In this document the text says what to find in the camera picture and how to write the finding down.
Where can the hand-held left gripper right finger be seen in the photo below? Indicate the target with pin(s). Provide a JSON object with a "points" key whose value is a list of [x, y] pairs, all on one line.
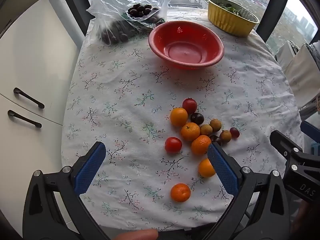
{"points": [[222, 167]]}

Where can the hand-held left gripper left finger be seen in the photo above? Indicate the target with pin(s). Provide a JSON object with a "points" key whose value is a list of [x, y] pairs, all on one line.
{"points": [[91, 165]]}

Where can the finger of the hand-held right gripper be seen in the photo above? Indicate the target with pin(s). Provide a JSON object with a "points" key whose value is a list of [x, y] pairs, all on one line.
{"points": [[282, 142]]}

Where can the smooth orange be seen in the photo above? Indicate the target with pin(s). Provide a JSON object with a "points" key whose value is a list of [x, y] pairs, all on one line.
{"points": [[205, 168], [178, 116]]}

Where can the dark brown chestnut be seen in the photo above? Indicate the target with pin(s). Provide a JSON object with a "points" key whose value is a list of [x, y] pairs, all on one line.
{"points": [[197, 118], [215, 139]]}

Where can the tan longan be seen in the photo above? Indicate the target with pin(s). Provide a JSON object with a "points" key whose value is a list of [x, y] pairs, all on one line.
{"points": [[225, 136], [206, 129], [215, 125]]}

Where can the mandarin orange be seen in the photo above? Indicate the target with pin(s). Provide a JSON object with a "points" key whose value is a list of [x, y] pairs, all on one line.
{"points": [[180, 192], [200, 144], [190, 131]]}

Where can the red grape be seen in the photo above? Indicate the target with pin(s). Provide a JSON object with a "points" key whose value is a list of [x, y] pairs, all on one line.
{"points": [[234, 132]]}

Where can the red tomato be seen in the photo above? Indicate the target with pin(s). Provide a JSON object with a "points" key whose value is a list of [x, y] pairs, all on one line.
{"points": [[189, 105], [173, 144]]}

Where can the red plastic colander bowl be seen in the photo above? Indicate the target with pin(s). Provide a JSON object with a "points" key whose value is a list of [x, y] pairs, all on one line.
{"points": [[185, 52]]}

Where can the person's left hand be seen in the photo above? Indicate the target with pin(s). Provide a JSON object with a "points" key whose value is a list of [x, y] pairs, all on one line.
{"points": [[137, 235]]}

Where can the blue object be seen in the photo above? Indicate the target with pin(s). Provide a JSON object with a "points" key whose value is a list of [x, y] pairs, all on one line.
{"points": [[310, 130]]}

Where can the large white bag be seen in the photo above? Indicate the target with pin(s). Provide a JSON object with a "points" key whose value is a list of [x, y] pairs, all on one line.
{"points": [[303, 70]]}

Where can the small white bag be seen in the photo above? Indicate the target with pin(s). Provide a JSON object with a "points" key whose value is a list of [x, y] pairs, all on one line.
{"points": [[287, 52]]}

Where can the white cabinet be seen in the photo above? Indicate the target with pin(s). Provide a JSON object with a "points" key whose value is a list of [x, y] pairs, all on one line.
{"points": [[37, 55]]}

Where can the pile of bagged chestnuts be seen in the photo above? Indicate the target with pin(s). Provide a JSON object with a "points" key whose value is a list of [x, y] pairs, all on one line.
{"points": [[117, 30]]}

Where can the gold foil container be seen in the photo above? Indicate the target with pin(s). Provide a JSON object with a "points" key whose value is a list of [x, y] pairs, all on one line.
{"points": [[225, 17]]}

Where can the green leafy vegetables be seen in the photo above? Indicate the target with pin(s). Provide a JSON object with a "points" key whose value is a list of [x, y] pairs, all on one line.
{"points": [[232, 8]]}

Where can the clear plastic bag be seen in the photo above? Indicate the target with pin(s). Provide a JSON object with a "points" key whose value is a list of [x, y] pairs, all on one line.
{"points": [[110, 5]]}

